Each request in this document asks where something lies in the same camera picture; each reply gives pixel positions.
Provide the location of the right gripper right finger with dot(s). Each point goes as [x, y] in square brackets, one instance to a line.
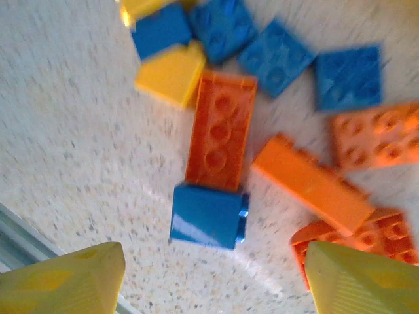
[360, 288]

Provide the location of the blue lego brick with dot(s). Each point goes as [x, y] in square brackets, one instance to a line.
[206, 216]
[222, 29]
[160, 32]
[275, 59]
[348, 78]

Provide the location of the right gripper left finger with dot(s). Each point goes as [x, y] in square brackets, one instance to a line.
[65, 288]

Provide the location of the yellow lego brick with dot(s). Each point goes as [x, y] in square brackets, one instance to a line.
[170, 78]
[144, 6]

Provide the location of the long orange lego brick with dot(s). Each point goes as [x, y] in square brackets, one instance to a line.
[393, 235]
[221, 131]
[311, 186]
[376, 134]

